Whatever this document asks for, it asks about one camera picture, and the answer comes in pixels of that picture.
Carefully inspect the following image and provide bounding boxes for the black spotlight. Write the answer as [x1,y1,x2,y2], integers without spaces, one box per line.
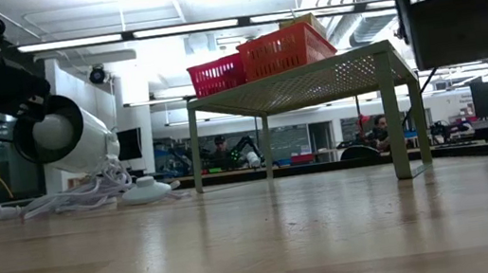
[87,63,111,87]

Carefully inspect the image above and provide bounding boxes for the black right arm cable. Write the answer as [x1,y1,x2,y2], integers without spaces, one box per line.
[393,66,446,129]

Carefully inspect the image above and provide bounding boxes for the white round puck with cable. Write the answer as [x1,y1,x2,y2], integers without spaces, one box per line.
[0,153,139,225]

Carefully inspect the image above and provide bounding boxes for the green perforated metal shelf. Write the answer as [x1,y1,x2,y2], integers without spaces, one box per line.
[179,35,436,209]

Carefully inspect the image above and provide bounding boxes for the red plastic basket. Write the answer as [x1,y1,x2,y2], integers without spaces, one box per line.
[185,51,249,100]

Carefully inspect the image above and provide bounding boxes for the white dome-shaped puck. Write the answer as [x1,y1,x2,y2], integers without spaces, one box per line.
[118,171,185,208]

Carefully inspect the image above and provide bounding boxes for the person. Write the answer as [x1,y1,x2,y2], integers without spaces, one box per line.
[355,110,394,155]
[206,133,236,174]

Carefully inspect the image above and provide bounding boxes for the white cylindrical desk lamp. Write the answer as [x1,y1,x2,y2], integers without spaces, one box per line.
[8,86,125,183]

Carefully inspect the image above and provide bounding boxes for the orange plastic basket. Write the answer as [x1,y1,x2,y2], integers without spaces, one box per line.
[233,17,341,84]

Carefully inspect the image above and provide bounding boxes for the red background bin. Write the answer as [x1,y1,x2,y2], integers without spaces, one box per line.
[289,152,316,166]

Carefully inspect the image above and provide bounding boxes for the black overhead light rail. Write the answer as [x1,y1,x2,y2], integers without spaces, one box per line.
[15,0,399,63]

